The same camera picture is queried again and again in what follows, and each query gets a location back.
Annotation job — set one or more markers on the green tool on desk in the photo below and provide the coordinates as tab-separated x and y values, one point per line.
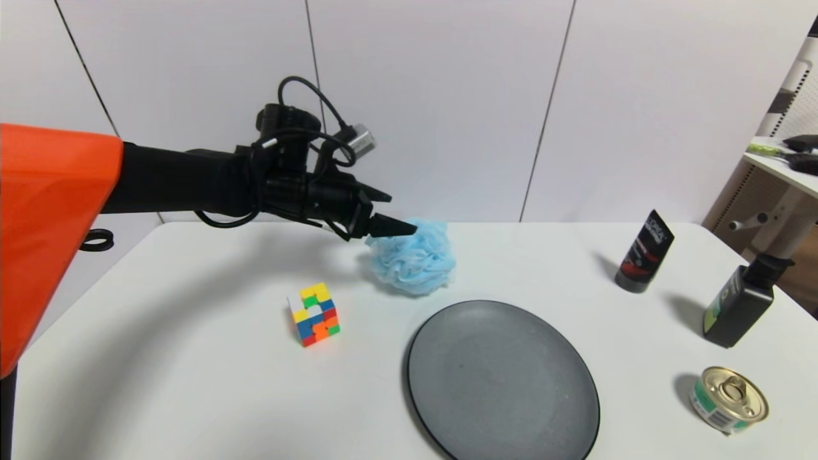
767	150

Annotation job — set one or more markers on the white side desk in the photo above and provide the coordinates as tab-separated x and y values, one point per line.
789	211

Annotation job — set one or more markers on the black red cosmetic tube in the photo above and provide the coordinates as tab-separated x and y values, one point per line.
644	252

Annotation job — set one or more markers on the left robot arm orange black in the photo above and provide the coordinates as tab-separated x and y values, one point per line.
160	182

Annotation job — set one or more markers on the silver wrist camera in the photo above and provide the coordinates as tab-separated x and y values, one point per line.
361	140

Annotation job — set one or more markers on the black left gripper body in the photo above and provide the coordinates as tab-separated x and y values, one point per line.
362	214

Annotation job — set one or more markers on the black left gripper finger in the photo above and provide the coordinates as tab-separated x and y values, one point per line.
376	195
390	226

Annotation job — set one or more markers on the blue mesh bath loofah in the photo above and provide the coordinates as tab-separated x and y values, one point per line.
415	265

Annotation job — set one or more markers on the gray round plate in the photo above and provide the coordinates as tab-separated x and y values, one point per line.
505	383

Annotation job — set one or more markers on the white perforated panel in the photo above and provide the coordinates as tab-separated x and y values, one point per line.
795	83

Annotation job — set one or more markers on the black tool on desk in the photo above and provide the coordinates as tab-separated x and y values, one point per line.
802	142
805	164

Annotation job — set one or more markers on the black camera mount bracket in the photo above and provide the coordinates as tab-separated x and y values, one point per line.
287	134

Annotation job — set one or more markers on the multicoloured puzzle cube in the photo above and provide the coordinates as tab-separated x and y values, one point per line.
314	316

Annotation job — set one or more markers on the tin can with pull tab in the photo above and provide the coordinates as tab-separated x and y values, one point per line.
728	399

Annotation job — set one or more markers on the dark bottle with black cap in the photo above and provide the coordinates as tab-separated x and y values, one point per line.
738	306

